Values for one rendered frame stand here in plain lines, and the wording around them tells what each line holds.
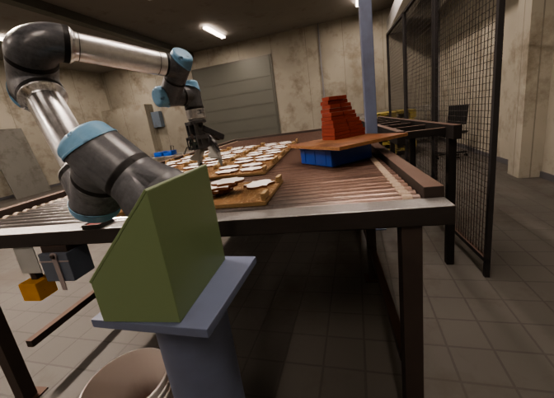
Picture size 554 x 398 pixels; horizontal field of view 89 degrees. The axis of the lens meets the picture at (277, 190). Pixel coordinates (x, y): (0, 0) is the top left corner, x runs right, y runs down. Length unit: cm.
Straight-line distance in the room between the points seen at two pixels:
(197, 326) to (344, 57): 1009
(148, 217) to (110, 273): 15
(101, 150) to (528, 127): 479
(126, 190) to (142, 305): 22
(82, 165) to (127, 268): 23
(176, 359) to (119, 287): 22
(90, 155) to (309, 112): 989
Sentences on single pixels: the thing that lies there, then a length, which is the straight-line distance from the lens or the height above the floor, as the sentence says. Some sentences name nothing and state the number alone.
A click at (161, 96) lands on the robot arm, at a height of 134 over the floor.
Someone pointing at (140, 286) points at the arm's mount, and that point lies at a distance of 61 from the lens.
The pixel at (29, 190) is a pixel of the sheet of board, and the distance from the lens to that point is 1108.
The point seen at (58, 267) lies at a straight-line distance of 141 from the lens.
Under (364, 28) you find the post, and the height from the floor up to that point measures 185.
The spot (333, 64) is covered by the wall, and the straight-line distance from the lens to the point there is 1039.
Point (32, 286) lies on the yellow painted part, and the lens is 157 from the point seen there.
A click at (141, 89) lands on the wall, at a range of 1326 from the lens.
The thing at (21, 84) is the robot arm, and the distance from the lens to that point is 103.
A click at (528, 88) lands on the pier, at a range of 490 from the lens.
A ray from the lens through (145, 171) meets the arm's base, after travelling 62.
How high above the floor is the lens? 121
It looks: 14 degrees down
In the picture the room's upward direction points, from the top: 8 degrees counter-clockwise
